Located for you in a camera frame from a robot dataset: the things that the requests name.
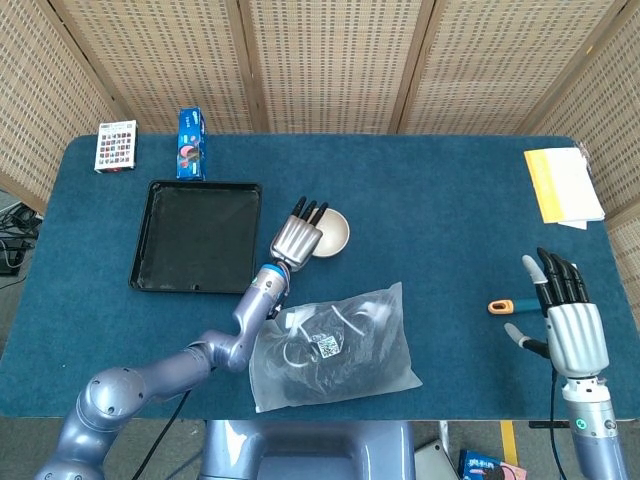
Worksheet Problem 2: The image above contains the black plastic tray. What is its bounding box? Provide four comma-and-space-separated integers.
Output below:
128, 179, 264, 296

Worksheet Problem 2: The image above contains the yellow and white booklet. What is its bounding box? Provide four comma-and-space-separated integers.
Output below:
523, 146, 606, 231

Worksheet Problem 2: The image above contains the blue cookie box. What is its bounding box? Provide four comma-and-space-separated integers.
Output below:
175, 106, 209, 182

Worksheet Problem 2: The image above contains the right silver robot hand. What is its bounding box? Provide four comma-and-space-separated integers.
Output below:
503, 246, 612, 379

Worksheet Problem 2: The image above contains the teal lint roller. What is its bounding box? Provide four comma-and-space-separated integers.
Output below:
488, 297, 542, 316

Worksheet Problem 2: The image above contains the grey flat case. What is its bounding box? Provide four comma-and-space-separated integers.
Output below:
413, 439, 459, 480

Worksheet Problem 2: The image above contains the clear bag of black cables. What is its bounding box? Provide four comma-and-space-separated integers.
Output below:
248, 281, 424, 414

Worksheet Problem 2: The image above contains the woven wooden folding screen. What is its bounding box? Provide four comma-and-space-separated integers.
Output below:
0, 0, 640, 321

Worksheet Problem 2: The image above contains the blue felt table cover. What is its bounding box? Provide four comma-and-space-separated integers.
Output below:
0, 133, 640, 421

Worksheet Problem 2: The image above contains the tangle of black power cables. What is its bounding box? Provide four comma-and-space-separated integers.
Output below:
0, 202, 41, 276

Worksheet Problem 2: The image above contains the blue snack box with pink print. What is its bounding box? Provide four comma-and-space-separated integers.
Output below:
458, 448, 526, 480

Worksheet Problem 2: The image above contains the beige round bowl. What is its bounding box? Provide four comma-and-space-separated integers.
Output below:
305, 208, 351, 259

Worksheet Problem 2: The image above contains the white box with colourful grid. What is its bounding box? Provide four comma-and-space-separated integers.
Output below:
93, 119, 138, 174

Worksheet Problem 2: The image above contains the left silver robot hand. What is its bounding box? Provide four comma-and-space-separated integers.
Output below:
269, 196, 329, 274

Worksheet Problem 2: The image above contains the blue-grey robot torso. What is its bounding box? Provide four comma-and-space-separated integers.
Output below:
199, 419, 416, 480

